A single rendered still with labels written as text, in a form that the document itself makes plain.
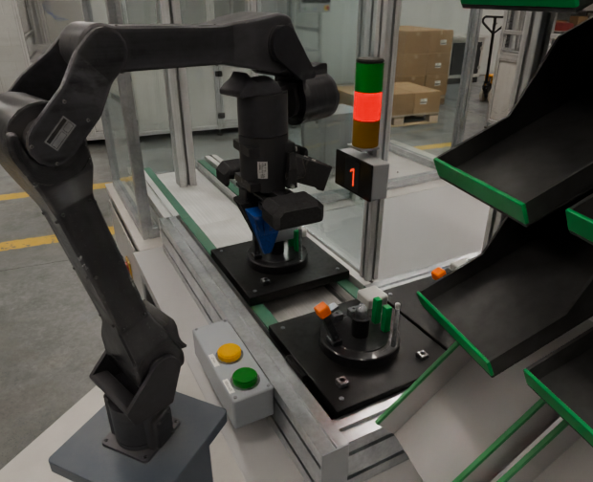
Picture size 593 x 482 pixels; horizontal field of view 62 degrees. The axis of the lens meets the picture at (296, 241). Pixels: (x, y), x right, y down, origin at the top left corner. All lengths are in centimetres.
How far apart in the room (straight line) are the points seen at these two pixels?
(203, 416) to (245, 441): 25
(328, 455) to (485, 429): 21
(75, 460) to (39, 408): 174
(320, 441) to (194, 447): 20
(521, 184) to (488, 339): 17
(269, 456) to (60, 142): 61
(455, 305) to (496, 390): 13
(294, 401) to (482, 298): 35
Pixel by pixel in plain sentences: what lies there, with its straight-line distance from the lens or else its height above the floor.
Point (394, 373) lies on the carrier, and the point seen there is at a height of 97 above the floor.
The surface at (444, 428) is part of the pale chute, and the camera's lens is 69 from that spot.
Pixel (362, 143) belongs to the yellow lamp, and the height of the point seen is 127.
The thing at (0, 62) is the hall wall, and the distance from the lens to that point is 872.
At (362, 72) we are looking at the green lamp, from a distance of 92.
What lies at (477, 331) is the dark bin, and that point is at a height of 120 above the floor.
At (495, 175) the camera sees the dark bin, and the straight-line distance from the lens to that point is 51.
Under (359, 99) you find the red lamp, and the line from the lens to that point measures 93.
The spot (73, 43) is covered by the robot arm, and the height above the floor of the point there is 148.
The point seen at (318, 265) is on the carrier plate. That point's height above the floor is 97.
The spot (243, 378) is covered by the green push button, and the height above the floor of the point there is 97.
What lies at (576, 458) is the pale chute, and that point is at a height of 108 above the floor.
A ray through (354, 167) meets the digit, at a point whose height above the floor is 122.
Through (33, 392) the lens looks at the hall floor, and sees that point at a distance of 247.
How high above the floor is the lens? 152
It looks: 27 degrees down
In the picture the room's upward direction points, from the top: straight up
